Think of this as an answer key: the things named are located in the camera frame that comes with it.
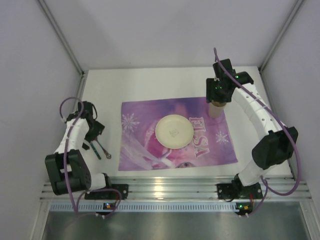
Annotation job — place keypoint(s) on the left aluminium frame post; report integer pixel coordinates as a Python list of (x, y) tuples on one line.
[(60, 35)]

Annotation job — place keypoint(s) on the silver spoon green handle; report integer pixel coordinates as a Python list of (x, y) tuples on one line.
[(94, 145)]

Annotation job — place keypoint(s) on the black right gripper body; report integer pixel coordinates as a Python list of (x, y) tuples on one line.
[(218, 95)]

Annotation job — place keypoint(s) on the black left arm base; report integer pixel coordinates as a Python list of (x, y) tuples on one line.
[(116, 192)]

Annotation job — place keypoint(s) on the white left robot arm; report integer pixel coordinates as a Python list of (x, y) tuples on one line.
[(76, 165)]

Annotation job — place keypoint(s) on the right aluminium frame post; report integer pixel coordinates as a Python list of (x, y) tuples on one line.
[(294, 11)]

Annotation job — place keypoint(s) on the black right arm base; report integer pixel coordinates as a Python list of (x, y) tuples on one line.
[(230, 192)]

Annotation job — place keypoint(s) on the cream beige cup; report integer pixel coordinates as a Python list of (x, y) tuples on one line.
[(215, 109)]

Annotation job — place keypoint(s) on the aluminium frame post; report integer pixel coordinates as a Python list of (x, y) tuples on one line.
[(294, 11), (60, 35)]

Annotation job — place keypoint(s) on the pink fork patterned handle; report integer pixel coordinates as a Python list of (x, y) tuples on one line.
[(107, 154)]

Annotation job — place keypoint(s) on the aluminium front rail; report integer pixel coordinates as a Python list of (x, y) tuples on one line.
[(193, 188)]

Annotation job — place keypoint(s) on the cream round plate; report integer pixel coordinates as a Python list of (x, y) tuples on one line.
[(174, 131)]

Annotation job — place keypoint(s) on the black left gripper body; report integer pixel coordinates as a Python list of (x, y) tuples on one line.
[(90, 136)]

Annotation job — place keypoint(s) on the slotted grey cable duct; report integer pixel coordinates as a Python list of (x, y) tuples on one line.
[(164, 207)]

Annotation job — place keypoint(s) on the purple Elsa placemat cloth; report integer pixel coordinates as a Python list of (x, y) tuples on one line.
[(141, 151)]

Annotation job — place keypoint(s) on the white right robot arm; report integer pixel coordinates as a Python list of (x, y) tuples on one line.
[(276, 142)]

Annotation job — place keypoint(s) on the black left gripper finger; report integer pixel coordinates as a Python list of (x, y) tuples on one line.
[(86, 145), (96, 130)]

